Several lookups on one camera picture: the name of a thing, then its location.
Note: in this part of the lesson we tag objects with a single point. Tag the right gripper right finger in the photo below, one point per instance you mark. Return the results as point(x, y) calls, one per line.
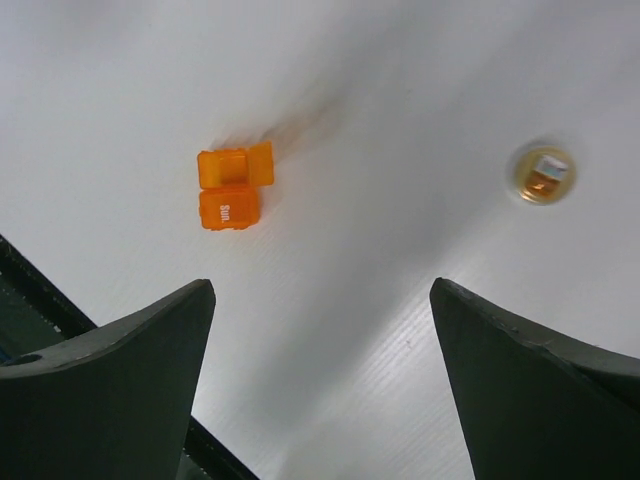
point(532, 402)

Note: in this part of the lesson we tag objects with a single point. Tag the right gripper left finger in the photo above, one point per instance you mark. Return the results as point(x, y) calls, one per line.
point(113, 403)

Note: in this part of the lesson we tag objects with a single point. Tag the orange pill organizer box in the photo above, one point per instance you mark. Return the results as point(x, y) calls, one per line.
point(230, 181)

